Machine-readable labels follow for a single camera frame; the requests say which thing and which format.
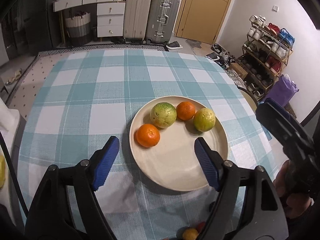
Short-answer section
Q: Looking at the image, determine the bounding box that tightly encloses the green guava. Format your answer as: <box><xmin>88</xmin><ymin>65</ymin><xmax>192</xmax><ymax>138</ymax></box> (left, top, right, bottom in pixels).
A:
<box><xmin>193</xmin><ymin>108</ymin><xmax>216</xmax><ymax>132</ymax></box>

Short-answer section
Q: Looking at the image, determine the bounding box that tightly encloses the large orange mandarin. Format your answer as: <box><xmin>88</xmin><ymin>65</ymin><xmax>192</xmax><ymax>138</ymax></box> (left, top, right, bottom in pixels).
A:
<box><xmin>135</xmin><ymin>124</ymin><xmax>161</xmax><ymax>148</ymax></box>

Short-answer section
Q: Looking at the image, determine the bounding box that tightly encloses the small orange mandarin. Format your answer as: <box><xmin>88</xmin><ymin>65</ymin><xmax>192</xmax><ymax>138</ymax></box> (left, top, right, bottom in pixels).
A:
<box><xmin>176</xmin><ymin>101</ymin><xmax>196</xmax><ymax>121</ymax></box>

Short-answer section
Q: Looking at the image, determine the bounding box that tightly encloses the red tomato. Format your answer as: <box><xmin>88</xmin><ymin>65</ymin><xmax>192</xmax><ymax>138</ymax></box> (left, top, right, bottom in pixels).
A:
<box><xmin>196</xmin><ymin>222</ymin><xmax>206</xmax><ymax>233</ymax></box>

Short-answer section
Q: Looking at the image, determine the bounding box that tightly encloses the yellow-green guava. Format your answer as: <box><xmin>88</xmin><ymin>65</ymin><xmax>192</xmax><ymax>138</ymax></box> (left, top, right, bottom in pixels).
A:
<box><xmin>150</xmin><ymin>102</ymin><xmax>177</xmax><ymax>129</ymax></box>

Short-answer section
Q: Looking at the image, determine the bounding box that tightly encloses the small yellow fruit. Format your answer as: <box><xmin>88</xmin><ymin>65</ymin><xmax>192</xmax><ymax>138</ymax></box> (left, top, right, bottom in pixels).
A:
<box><xmin>182</xmin><ymin>228</ymin><xmax>199</xmax><ymax>240</ymax></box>

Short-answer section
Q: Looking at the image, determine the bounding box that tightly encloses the person's right hand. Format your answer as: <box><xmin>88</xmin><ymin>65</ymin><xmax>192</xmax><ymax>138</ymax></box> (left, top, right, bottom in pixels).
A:
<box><xmin>273</xmin><ymin>159</ymin><xmax>313</xmax><ymax>219</ymax></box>

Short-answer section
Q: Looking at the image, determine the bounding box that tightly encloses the cream round plate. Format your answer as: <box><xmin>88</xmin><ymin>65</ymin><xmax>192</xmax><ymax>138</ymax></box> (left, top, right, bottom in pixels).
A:
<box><xmin>129</xmin><ymin>95</ymin><xmax>228</xmax><ymax>192</ymax></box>

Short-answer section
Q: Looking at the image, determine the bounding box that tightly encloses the purple plastic bag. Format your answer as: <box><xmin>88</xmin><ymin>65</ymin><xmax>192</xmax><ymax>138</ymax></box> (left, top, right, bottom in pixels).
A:
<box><xmin>263</xmin><ymin>74</ymin><xmax>299</xmax><ymax>107</ymax></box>

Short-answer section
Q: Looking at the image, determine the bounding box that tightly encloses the teal checkered tablecloth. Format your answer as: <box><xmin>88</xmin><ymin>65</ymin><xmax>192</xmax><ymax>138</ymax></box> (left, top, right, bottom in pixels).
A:
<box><xmin>17</xmin><ymin>49</ymin><xmax>278</xmax><ymax>239</ymax></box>

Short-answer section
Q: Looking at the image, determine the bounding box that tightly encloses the round black-rimmed stool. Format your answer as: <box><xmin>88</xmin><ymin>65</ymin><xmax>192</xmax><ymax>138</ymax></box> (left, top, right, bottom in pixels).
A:
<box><xmin>238</xmin><ymin>87</ymin><xmax>258</xmax><ymax>112</ymax></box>

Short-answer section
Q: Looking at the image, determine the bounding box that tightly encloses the shoe rack with shoes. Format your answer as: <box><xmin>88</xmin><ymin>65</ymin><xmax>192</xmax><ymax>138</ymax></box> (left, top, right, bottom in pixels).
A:
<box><xmin>238</xmin><ymin>15</ymin><xmax>295</xmax><ymax>101</ymax></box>

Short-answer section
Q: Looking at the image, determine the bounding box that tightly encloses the woven laundry basket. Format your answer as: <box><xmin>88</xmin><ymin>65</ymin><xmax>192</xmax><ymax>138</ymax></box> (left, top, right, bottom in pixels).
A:
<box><xmin>65</xmin><ymin>12</ymin><xmax>92</xmax><ymax>47</ymax></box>

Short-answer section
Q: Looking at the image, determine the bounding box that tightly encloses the white drawer desk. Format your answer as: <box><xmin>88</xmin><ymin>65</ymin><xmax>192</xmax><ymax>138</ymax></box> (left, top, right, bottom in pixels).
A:
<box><xmin>53</xmin><ymin>0</ymin><xmax>126</xmax><ymax>44</ymax></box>

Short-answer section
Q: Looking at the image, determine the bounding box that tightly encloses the wooden door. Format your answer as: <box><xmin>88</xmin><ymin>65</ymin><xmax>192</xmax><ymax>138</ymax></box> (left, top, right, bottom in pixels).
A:
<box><xmin>175</xmin><ymin>0</ymin><xmax>231</xmax><ymax>44</ymax></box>

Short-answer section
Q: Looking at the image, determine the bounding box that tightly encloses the silver suitcase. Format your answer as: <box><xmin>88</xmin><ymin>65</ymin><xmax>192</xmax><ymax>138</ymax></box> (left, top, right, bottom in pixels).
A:
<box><xmin>145</xmin><ymin>0</ymin><xmax>180</xmax><ymax>45</ymax></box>

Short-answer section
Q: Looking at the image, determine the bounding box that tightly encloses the beige suitcase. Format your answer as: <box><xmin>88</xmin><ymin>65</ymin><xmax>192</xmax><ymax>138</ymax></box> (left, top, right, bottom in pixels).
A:
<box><xmin>123</xmin><ymin>0</ymin><xmax>151</xmax><ymax>40</ymax></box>

